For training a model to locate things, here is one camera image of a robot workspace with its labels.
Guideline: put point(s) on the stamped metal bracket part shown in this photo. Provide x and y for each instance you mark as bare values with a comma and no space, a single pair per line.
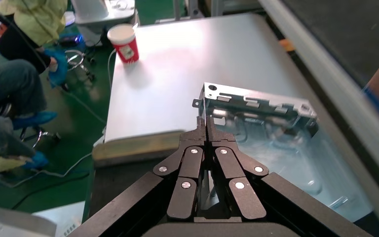
241,98

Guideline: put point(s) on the aluminium conveyor rail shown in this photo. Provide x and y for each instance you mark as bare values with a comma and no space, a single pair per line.
307,45

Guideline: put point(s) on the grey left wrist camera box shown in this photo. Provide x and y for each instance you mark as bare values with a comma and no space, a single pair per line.
13,222

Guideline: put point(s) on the red paper cup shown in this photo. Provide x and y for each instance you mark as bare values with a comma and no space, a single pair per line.
124,45

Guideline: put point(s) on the white vented device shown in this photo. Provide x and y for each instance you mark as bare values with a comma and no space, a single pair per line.
68,216

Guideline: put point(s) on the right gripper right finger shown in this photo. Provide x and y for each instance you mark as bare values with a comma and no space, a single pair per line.
232,176

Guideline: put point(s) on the black conveyor belt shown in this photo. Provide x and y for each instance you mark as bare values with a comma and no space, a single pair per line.
356,29

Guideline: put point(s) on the white cabinet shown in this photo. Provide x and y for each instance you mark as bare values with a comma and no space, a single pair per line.
91,9

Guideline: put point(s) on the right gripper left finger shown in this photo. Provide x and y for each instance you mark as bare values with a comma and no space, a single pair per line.
186,176

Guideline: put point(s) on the person in yellow-green jacket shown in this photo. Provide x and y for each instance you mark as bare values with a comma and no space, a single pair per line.
29,19
0,137

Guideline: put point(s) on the chrome stool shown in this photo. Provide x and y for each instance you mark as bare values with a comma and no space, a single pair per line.
84,67
40,134

